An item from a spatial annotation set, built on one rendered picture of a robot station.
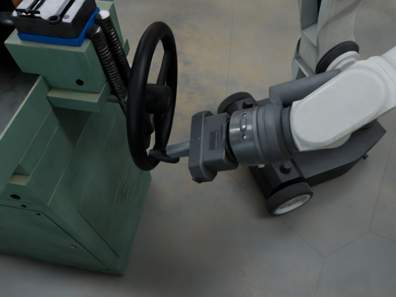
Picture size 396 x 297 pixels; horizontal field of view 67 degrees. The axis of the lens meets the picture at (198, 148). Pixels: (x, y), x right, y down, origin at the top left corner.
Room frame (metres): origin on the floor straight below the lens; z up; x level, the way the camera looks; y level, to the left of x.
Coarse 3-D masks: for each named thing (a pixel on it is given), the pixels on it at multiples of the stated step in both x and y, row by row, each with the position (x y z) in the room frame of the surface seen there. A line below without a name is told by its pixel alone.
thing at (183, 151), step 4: (188, 144) 0.28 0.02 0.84; (172, 148) 0.28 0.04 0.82; (176, 148) 0.28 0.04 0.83; (180, 148) 0.28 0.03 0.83; (184, 148) 0.27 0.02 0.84; (188, 148) 0.27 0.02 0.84; (168, 152) 0.28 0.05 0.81; (172, 152) 0.28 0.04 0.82; (176, 152) 0.28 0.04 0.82; (180, 152) 0.27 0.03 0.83; (184, 152) 0.27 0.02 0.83; (188, 152) 0.27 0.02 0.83; (172, 156) 0.28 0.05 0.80; (176, 156) 0.28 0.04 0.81; (180, 156) 0.28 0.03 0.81; (184, 156) 0.28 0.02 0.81
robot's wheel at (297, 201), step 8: (296, 184) 0.52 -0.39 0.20; (304, 184) 0.53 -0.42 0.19; (280, 192) 0.50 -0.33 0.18; (288, 192) 0.49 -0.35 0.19; (296, 192) 0.49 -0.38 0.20; (304, 192) 0.49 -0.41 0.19; (312, 192) 0.51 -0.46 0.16; (272, 200) 0.48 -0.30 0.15; (280, 200) 0.47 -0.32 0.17; (288, 200) 0.47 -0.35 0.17; (296, 200) 0.51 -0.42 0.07; (304, 200) 0.51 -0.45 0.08; (272, 208) 0.45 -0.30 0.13; (280, 208) 0.49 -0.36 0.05; (288, 208) 0.49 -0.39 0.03; (296, 208) 0.50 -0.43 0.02
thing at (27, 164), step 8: (48, 112) 0.35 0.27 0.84; (56, 112) 0.37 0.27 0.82; (64, 112) 0.38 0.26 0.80; (48, 120) 0.34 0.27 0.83; (56, 120) 0.35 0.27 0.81; (40, 128) 0.32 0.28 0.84; (48, 128) 0.33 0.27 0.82; (40, 136) 0.31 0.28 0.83; (48, 136) 0.32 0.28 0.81; (32, 144) 0.28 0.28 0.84; (40, 144) 0.30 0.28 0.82; (32, 152) 0.27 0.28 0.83; (40, 152) 0.29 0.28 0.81; (24, 160) 0.25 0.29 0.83; (32, 160) 0.26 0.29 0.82; (16, 168) 0.25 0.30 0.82; (24, 168) 0.24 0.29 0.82; (32, 168) 0.25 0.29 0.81
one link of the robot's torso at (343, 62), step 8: (296, 56) 0.86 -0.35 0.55; (344, 56) 0.71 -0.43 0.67; (352, 56) 0.72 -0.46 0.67; (296, 64) 0.84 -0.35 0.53; (304, 64) 0.83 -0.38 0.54; (336, 64) 0.70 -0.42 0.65; (344, 64) 0.70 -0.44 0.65; (296, 72) 0.83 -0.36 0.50; (304, 72) 0.79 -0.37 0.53; (312, 72) 0.79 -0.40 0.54
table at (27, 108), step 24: (0, 72) 0.39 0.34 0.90; (24, 72) 0.39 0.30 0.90; (0, 96) 0.33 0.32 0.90; (24, 96) 0.33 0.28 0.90; (48, 96) 0.36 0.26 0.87; (72, 96) 0.36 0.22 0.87; (96, 96) 0.36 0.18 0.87; (0, 120) 0.28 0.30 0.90; (24, 120) 0.30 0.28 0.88; (0, 144) 0.24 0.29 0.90; (24, 144) 0.27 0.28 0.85; (0, 168) 0.22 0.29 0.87; (0, 192) 0.19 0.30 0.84
